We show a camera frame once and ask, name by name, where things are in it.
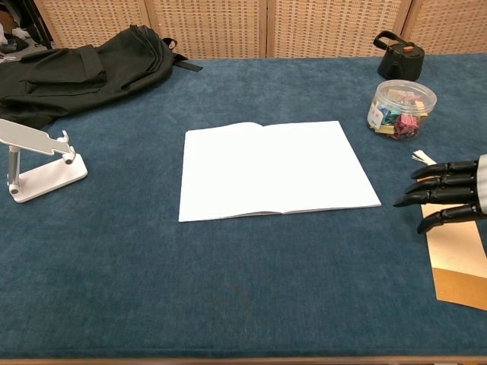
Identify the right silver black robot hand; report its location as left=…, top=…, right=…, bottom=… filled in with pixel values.
left=393, top=154, right=487, bottom=234

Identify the tan orange paper bookmark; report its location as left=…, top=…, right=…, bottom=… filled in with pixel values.
left=411, top=149, right=487, bottom=313

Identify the white notebook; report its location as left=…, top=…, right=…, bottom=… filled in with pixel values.
left=177, top=120, right=383, bottom=223

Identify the clear jar of binder clips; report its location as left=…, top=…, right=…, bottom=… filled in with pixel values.
left=366, top=79, right=438, bottom=141

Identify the blue table cloth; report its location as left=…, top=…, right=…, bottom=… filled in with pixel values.
left=0, top=52, right=487, bottom=360

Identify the woven rattan folding screen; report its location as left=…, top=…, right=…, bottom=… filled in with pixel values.
left=33, top=0, right=487, bottom=59

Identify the black fabric backpack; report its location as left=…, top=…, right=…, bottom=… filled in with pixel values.
left=0, top=24, right=204, bottom=129

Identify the white folding phone stand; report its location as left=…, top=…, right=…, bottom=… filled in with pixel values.
left=0, top=118, right=89, bottom=204

